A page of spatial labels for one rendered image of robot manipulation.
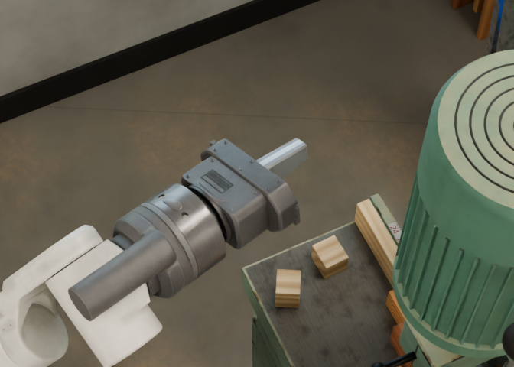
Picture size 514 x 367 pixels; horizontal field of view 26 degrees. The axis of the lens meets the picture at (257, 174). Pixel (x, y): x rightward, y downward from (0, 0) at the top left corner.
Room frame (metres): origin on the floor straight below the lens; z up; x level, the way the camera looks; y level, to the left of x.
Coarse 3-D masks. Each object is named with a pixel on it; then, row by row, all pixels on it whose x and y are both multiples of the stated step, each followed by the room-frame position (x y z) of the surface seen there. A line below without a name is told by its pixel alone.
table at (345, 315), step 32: (352, 224) 0.73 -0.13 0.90; (288, 256) 0.68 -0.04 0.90; (352, 256) 0.68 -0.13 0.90; (256, 288) 0.63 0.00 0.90; (320, 288) 0.63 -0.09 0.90; (352, 288) 0.63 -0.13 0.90; (384, 288) 0.63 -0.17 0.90; (288, 320) 0.58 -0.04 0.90; (320, 320) 0.58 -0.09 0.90; (352, 320) 0.58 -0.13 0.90; (384, 320) 0.58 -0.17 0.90; (288, 352) 0.54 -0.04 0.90; (320, 352) 0.54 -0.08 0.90; (352, 352) 0.54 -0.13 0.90; (384, 352) 0.54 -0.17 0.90
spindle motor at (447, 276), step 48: (480, 96) 0.53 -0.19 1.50; (432, 144) 0.49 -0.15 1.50; (480, 144) 0.49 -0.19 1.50; (432, 192) 0.47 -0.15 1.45; (480, 192) 0.44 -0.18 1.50; (432, 240) 0.46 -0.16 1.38; (480, 240) 0.43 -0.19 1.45; (432, 288) 0.45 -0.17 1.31; (480, 288) 0.42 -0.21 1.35; (432, 336) 0.43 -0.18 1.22; (480, 336) 0.42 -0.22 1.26
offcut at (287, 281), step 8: (280, 272) 0.63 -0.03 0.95; (288, 272) 0.63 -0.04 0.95; (296, 272) 0.63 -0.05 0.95; (280, 280) 0.62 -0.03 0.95; (288, 280) 0.62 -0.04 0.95; (296, 280) 0.62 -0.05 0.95; (280, 288) 0.61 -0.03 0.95; (288, 288) 0.61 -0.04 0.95; (296, 288) 0.61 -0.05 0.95; (280, 296) 0.60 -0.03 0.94; (288, 296) 0.60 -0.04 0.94; (296, 296) 0.60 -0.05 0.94; (280, 304) 0.60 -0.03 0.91; (288, 304) 0.60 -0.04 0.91; (296, 304) 0.60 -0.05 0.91
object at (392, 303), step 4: (392, 292) 0.61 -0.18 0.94; (388, 296) 0.61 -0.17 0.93; (392, 296) 0.60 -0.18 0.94; (388, 300) 0.60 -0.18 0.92; (392, 300) 0.60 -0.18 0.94; (396, 300) 0.59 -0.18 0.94; (388, 304) 0.60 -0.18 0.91; (392, 304) 0.59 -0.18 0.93; (396, 304) 0.59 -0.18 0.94; (392, 308) 0.59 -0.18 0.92; (396, 308) 0.59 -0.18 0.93; (400, 308) 0.58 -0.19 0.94; (392, 312) 0.59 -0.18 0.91; (396, 312) 0.58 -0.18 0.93; (400, 312) 0.58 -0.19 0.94; (392, 316) 0.59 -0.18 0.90; (396, 316) 0.58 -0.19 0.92; (400, 316) 0.58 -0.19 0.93; (404, 316) 0.57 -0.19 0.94; (396, 320) 0.58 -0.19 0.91; (400, 320) 0.57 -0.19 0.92; (404, 320) 0.57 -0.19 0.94
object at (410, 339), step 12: (408, 324) 0.51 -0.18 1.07; (408, 336) 0.50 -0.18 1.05; (420, 336) 0.49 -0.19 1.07; (408, 348) 0.49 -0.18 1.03; (420, 348) 0.48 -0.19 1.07; (432, 348) 0.48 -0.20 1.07; (420, 360) 0.47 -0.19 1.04; (432, 360) 0.46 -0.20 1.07; (444, 360) 0.46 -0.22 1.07; (456, 360) 0.46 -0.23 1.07; (468, 360) 0.47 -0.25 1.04; (480, 360) 0.48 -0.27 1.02
